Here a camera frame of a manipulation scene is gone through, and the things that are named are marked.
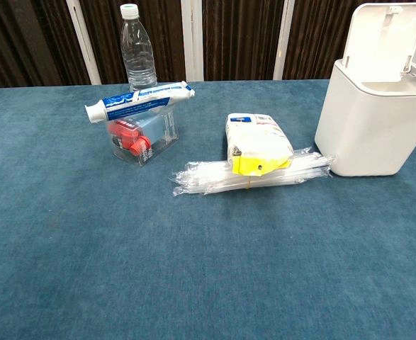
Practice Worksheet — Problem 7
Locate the dark brown curtain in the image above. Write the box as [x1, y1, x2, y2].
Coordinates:
[0, 0, 416, 89]

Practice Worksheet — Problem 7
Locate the bundle of wrapped clear straws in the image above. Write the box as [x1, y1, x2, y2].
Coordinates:
[171, 150, 336, 198]

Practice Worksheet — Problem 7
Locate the clear plastic packaging box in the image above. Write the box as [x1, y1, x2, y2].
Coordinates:
[105, 106, 179, 167]

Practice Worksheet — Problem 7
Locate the clear plastic water bottle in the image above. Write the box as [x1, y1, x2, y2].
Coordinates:
[119, 3, 158, 92]

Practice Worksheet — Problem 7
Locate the blue felt table cover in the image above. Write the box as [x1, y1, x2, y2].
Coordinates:
[0, 79, 416, 340]

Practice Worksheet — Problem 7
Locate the white slanted frame post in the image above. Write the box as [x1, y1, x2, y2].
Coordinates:
[64, 0, 102, 86]
[273, 0, 296, 81]

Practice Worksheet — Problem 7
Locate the white yellow paper package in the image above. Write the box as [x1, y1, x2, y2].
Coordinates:
[225, 113, 296, 177]

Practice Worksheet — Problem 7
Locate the white square bin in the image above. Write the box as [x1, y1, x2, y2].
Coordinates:
[313, 58, 416, 177]

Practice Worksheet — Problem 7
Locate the white plastic container lid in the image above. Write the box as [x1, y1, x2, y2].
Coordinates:
[341, 1, 416, 84]

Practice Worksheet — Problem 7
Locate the white blue toothpaste tube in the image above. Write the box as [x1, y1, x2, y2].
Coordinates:
[84, 80, 197, 124]

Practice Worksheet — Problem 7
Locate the white upright frame post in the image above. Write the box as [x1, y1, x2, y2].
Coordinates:
[180, 0, 204, 83]

